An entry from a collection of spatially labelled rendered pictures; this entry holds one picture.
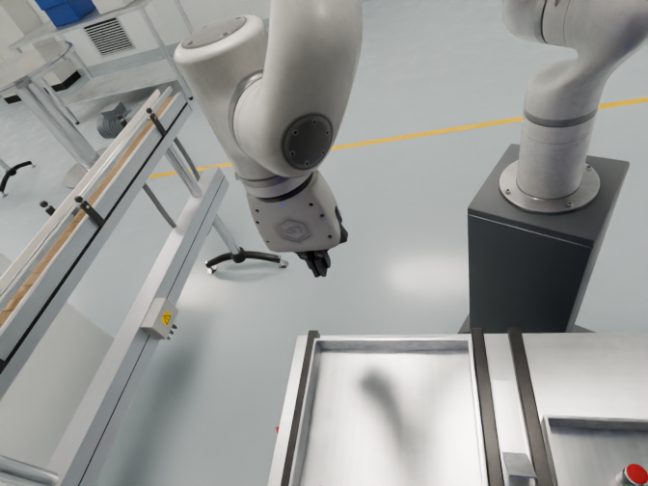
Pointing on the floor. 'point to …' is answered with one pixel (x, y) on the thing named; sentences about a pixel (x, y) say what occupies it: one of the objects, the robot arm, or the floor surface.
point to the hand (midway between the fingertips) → (318, 260)
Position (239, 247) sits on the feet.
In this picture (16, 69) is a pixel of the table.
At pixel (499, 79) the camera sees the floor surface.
